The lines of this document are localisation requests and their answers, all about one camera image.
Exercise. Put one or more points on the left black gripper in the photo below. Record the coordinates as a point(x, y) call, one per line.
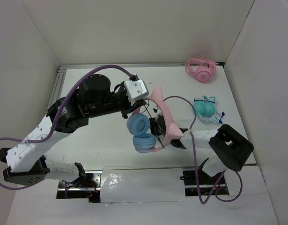
point(129, 108)

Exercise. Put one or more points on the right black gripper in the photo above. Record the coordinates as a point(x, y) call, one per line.
point(156, 123)

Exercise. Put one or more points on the pink blue cat-ear headphones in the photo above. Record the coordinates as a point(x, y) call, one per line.
point(138, 125)

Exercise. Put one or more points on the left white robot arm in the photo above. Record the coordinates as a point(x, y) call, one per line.
point(27, 163)

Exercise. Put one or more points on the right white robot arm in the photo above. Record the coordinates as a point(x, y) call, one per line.
point(231, 148)

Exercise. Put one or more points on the teal cat-ear headphones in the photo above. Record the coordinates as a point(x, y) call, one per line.
point(205, 108)

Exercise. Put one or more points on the white taped cover sheet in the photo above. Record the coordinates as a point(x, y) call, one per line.
point(142, 186)

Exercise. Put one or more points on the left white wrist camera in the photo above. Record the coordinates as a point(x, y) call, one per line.
point(136, 90)

